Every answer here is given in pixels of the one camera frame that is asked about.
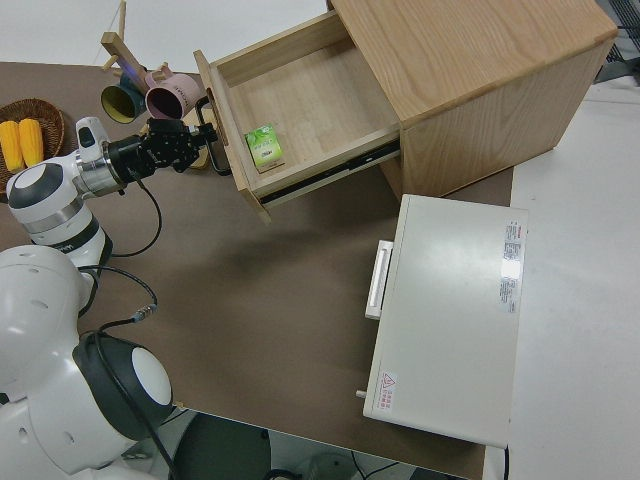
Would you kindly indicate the blue mug yellow inside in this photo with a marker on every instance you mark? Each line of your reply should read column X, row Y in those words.
column 117, row 102

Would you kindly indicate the white toaster oven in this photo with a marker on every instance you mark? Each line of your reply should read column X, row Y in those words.
column 450, row 310

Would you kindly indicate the pink mug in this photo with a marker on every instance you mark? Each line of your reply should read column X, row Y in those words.
column 175, row 92

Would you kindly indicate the brown table mat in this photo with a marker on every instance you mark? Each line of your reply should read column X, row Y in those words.
column 250, row 280

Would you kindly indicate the light wooden cabinet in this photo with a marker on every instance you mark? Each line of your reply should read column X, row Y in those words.
column 475, row 75

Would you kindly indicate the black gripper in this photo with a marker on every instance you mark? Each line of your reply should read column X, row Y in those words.
column 130, row 156

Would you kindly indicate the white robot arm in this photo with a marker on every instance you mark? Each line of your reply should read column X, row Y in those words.
column 45, row 200

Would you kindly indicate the wooden mug rack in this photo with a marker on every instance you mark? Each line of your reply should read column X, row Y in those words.
column 116, row 47

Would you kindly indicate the brown wicker basket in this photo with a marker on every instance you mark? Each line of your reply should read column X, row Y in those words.
column 50, row 120

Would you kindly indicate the green tea box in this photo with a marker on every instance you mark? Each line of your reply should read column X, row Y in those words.
column 265, row 145

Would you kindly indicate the yellow corn cob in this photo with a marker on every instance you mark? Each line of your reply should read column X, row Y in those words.
column 31, row 142
column 10, row 145

